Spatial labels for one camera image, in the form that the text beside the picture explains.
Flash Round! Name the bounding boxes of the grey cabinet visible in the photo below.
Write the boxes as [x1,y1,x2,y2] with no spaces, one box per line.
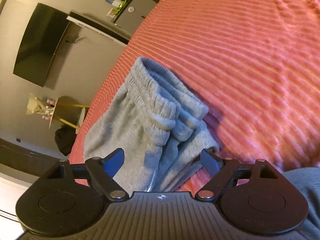
[113,0,157,34]

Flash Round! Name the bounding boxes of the black bag on floor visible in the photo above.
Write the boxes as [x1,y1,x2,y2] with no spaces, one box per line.
[55,125,76,156]

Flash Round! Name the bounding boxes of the blue white box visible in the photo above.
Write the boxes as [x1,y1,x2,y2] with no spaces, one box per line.
[106,0,122,7]

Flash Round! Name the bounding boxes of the yellow legged side table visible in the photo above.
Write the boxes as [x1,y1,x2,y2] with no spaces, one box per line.
[49,96,90,134]

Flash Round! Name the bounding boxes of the black wall television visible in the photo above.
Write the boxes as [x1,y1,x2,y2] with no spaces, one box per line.
[13,3,69,87]

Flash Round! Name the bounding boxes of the red ribbed bedspread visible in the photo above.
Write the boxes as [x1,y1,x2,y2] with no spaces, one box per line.
[68,0,320,193]

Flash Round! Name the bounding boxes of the grey sweatpants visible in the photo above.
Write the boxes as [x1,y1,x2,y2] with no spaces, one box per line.
[83,56,320,240]

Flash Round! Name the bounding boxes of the cream wrapped flower bouquet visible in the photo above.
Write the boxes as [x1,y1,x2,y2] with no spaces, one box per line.
[26,93,57,121]

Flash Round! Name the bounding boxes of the dark door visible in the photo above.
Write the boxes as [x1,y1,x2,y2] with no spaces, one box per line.
[0,139,60,177]

